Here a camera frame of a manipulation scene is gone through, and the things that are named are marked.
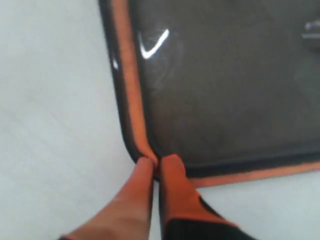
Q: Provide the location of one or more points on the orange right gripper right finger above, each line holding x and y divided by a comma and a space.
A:
183, 212

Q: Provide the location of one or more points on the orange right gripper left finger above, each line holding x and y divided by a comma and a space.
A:
128, 215

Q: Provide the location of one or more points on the dark lid with orange seal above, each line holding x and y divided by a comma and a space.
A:
232, 87

